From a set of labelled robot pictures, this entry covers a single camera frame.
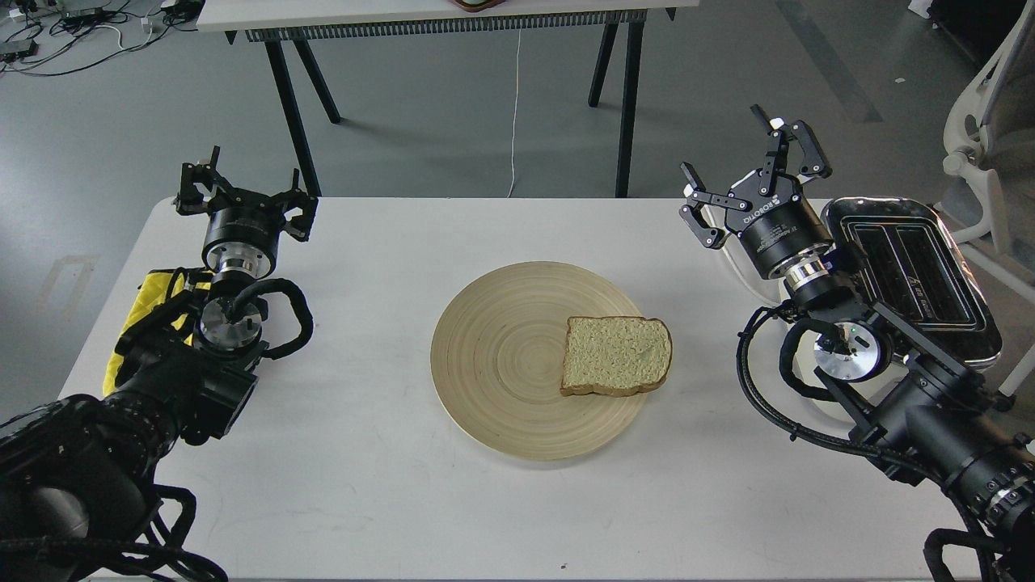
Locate white background table black legs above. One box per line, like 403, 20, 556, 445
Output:
196, 1, 689, 198

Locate white toaster power cable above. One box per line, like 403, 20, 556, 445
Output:
702, 204, 783, 308

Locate brown object on background table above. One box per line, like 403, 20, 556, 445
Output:
450, 0, 505, 12

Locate floor cables and power strips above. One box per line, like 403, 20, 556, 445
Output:
0, 0, 205, 78

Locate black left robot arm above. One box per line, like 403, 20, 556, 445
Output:
1, 154, 319, 581

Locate round wooden plate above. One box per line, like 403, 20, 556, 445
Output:
430, 261, 648, 462

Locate yellow cloth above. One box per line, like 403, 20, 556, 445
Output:
101, 268, 213, 397

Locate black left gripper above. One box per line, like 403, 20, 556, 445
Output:
174, 145, 320, 275

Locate slice of bread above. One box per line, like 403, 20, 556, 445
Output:
560, 316, 673, 398

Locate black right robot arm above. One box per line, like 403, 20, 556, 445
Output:
680, 104, 1033, 581

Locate white office chair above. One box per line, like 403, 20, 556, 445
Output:
941, 0, 1035, 397

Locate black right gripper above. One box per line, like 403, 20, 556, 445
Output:
679, 104, 833, 279

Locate white chrome toaster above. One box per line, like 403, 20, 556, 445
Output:
779, 196, 1003, 402

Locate white hanging cable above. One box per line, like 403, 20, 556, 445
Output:
506, 29, 523, 200

